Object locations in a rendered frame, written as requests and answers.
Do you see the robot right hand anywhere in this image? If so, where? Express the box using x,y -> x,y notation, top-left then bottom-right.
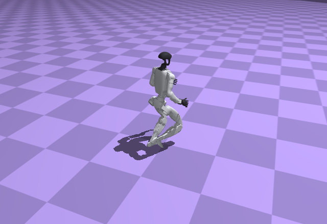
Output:
178,98 -> 188,107

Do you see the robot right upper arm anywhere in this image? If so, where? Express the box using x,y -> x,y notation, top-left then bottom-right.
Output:
166,72 -> 175,97

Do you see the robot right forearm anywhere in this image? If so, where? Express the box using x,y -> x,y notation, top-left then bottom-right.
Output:
170,92 -> 182,104

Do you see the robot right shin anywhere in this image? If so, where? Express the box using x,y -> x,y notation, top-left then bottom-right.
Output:
158,124 -> 182,141

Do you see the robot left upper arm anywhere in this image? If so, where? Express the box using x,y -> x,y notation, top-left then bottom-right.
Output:
149,67 -> 157,87

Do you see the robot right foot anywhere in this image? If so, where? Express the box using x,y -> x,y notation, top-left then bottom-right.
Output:
152,137 -> 164,148

